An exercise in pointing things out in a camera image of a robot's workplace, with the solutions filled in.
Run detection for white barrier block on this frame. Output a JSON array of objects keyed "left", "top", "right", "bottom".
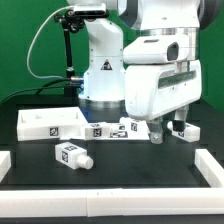
[
  {"left": 194, "top": 149, "right": 224, "bottom": 188},
  {"left": 0, "top": 151, "right": 11, "bottom": 182}
]

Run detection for black cables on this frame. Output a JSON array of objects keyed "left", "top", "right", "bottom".
[{"left": 0, "top": 78, "right": 84, "bottom": 104}]

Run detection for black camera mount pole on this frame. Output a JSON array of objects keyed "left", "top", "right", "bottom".
[{"left": 54, "top": 10, "right": 84, "bottom": 97}]

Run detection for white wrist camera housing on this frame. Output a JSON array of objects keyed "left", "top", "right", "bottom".
[{"left": 123, "top": 34, "right": 190, "bottom": 64}]

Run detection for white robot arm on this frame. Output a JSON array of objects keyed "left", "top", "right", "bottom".
[{"left": 67, "top": 0, "right": 224, "bottom": 144}]

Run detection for white front barrier wall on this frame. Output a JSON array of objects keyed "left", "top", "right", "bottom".
[{"left": 0, "top": 188, "right": 224, "bottom": 218}]

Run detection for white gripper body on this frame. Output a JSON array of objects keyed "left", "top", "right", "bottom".
[{"left": 125, "top": 60, "right": 202, "bottom": 121}]

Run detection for white sheet with tags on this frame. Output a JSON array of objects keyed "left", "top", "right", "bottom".
[{"left": 60, "top": 123, "right": 148, "bottom": 140}]

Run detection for black camera on mount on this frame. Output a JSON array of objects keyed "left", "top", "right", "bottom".
[{"left": 73, "top": 3, "right": 108, "bottom": 18}]

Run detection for white square tabletop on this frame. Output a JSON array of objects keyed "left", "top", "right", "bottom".
[{"left": 17, "top": 107, "right": 87, "bottom": 141}]

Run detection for white right barrier block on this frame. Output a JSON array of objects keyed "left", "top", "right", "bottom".
[{"left": 194, "top": 149, "right": 224, "bottom": 188}]

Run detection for white left barrier block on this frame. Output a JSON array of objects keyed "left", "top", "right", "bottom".
[{"left": 0, "top": 151, "right": 11, "bottom": 182}]

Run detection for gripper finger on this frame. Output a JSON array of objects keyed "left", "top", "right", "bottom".
[
  {"left": 148, "top": 118, "right": 164, "bottom": 144},
  {"left": 173, "top": 106, "right": 189, "bottom": 132}
]

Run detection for grey cable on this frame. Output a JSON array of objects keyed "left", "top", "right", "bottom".
[{"left": 26, "top": 4, "right": 76, "bottom": 80}]

